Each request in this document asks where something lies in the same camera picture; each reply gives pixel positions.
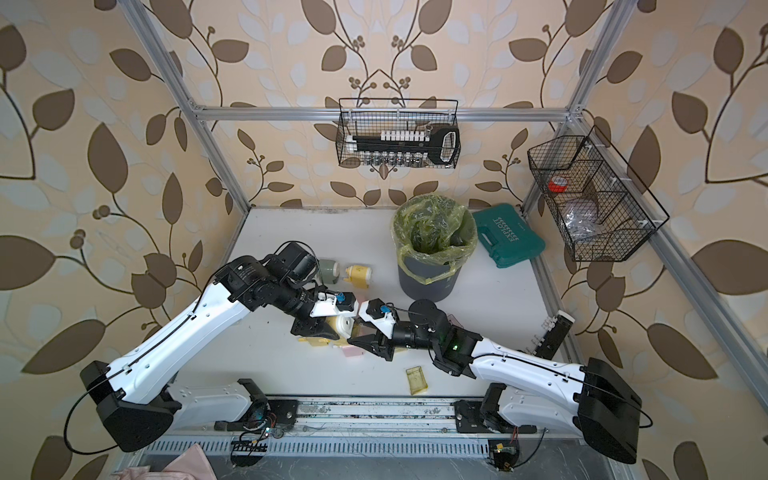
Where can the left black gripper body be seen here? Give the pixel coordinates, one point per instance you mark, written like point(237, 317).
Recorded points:
point(297, 301)

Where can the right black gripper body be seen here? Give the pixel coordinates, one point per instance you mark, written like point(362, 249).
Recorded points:
point(406, 336)

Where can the pink sharpener front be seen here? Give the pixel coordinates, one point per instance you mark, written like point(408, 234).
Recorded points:
point(350, 351)

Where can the green pencil sharpener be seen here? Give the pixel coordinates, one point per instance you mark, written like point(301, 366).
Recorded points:
point(329, 271)

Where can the yellow sharpener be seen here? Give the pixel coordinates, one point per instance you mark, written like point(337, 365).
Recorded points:
point(359, 276)
point(315, 342)
point(342, 326)

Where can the yellow sharpener front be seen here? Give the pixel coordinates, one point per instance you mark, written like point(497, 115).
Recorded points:
point(315, 342)

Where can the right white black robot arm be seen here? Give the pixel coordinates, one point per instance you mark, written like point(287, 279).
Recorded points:
point(591, 400)

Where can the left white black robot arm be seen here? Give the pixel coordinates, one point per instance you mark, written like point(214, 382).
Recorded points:
point(136, 397)

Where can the grey trash bin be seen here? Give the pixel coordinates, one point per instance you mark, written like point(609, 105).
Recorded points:
point(427, 276)

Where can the green plastic bin liner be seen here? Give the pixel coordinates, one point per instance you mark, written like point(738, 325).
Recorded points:
point(435, 224)

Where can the green plastic tool case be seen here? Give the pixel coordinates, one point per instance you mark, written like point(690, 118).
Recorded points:
point(506, 236)

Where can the pink cloth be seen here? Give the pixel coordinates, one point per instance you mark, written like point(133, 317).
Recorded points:
point(193, 464)

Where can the socket set holder black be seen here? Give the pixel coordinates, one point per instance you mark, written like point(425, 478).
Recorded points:
point(435, 146)

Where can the clear plastic bag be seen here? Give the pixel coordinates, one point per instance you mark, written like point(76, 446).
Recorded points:
point(581, 218)

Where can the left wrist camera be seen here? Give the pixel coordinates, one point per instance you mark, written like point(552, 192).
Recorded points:
point(332, 304)

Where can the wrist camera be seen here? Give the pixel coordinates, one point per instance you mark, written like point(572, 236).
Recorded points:
point(332, 304)
point(380, 315)

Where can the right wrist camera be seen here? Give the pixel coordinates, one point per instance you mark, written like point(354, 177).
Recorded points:
point(380, 315)

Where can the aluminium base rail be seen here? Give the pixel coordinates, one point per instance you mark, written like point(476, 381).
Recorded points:
point(375, 417)

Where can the slotted grey cable duct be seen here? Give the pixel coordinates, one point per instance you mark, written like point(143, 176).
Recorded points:
point(365, 447)

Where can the black wire basket back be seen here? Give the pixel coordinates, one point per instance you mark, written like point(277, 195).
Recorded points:
point(366, 115)

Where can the black wire basket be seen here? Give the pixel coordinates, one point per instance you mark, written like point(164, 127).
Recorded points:
point(366, 115)
point(629, 213)

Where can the black wire basket right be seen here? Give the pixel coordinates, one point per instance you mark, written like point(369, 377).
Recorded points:
point(629, 213)

